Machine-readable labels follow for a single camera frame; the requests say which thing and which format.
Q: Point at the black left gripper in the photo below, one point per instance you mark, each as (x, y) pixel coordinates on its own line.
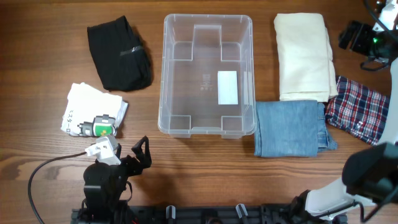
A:
(137, 168)

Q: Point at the red blue plaid shirt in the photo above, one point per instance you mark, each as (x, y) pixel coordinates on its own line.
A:
(358, 110)

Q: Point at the cream cloth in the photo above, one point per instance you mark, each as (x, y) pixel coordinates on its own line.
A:
(306, 69)

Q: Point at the white label in bin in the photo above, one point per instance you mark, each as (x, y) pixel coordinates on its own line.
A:
(227, 88)

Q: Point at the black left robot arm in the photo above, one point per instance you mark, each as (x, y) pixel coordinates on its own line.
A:
(107, 179)

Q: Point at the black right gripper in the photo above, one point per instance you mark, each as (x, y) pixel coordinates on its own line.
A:
(358, 46)

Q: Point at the blue jeans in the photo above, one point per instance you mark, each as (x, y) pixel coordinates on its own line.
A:
(291, 129)

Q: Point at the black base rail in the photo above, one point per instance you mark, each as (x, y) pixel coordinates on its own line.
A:
(264, 214)

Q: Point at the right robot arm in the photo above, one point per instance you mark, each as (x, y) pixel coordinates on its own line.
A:
(369, 177)

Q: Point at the clear plastic storage bin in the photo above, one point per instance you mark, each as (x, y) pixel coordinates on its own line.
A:
(196, 47)

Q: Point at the white printed folded t-shirt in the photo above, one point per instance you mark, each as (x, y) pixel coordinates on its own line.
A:
(92, 113)

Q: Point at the black folded garment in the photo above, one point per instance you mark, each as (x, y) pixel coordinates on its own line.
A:
(119, 55)

